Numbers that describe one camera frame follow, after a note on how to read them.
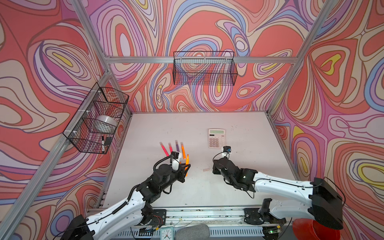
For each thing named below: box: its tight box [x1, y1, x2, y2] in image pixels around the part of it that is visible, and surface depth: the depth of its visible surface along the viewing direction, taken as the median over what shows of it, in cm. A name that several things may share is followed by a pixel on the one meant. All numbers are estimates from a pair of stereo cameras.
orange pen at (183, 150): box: [180, 142, 187, 160], surface depth 99 cm
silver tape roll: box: [96, 115, 117, 127], surface depth 73 cm
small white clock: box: [160, 227, 174, 240], surface depth 69 cm
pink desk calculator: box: [208, 128, 226, 149], surface depth 103 cm
